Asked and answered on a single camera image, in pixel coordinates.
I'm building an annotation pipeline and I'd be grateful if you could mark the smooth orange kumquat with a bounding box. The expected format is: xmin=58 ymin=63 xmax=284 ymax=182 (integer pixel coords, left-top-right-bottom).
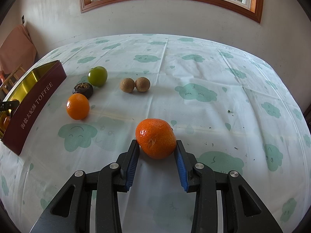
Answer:
xmin=66 ymin=93 xmax=90 ymax=120

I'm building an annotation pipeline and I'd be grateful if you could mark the small dark water chestnut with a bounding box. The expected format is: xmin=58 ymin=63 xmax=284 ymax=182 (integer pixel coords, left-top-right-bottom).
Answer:
xmin=72 ymin=82 xmax=93 ymax=99

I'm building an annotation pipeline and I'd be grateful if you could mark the green tomato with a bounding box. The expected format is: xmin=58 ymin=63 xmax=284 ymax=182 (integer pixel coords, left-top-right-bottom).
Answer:
xmin=87 ymin=66 xmax=107 ymax=87

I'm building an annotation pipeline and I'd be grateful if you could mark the mandarin orange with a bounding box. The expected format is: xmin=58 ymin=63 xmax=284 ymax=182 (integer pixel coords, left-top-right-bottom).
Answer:
xmin=135 ymin=118 xmax=176 ymax=160
xmin=3 ymin=116 xmax=10 ymax=130

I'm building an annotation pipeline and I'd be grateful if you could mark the brown longan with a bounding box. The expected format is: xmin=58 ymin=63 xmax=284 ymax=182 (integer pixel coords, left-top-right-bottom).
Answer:
xmin=135 ymin=77 xmax=150 ymax=93
xmin=119 ymin=78 xmax=135 ymax=93

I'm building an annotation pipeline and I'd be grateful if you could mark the maroon gold toffee tin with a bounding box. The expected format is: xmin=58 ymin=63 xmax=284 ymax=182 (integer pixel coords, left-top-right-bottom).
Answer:
xmin=1 ymin=61 xmax=66 ymax=155

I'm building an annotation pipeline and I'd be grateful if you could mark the wooden stool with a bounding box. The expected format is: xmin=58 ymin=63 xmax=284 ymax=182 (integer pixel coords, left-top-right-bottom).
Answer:
xmin=1 ymin=64 xmax=26 ymax=96

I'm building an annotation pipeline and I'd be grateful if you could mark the orange cloth on chair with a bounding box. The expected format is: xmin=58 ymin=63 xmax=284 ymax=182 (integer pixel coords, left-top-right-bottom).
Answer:
xmin=1 ymin=24 xmax=37 ymax=74

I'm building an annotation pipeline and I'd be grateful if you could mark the cloud pattern tablecloth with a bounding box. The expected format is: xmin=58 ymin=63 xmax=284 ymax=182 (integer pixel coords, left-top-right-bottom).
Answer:
xmin=1 ymin=34 xmax=310 ymax=232

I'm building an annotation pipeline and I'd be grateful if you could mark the dark wooden chair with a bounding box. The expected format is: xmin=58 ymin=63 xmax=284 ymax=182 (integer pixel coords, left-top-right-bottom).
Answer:
xmin=303 ymin=104 xmax=311 ymax=131

